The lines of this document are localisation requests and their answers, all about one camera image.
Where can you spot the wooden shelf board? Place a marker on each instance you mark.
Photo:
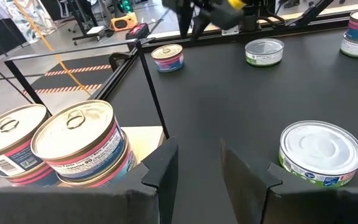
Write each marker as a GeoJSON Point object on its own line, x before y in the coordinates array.
{"type": "Point", "coordinates": [141, 140]}

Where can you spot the black metal shelf frame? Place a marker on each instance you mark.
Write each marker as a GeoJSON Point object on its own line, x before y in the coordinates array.
{"type": "Point", "coordinates": [153, 93]}

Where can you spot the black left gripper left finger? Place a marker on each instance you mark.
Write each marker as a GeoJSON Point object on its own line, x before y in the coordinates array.
{"type": "Point", "coordinates": [135, 202]}

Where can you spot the green lit device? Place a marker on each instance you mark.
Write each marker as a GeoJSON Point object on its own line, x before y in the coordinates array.
{"type": "Point", "coordinates": [125, 6]}

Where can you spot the black corner bracket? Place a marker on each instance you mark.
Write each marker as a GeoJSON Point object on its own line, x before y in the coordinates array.
{"type": "Point", "coordinates": [118, 60]}

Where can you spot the red device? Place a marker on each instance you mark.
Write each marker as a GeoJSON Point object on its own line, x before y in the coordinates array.
{"type": "Point", "coordinates": [138, 31]}

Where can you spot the pale hanging cloth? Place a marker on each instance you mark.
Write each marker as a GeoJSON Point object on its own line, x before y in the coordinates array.
{"type": "Point", "coordinates": [30, 18]}

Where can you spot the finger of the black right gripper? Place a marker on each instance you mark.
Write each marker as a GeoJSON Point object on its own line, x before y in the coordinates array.
{"type": "Point", "coordinates": [202, 26]}
{"type": "Point", "coordinates": [186, 21]}

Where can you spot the orange speaker box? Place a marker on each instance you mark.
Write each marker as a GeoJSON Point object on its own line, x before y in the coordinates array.
{"type": "Point", "coordinates": [124, 22]}

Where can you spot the striped black floor mat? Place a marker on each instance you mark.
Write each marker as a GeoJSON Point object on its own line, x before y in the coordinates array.
{"type": "Point", "coordinates": [54, 80]}

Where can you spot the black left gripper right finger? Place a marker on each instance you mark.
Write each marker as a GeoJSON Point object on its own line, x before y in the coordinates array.
{"type": "Point", "coordinates": [253, 199]}

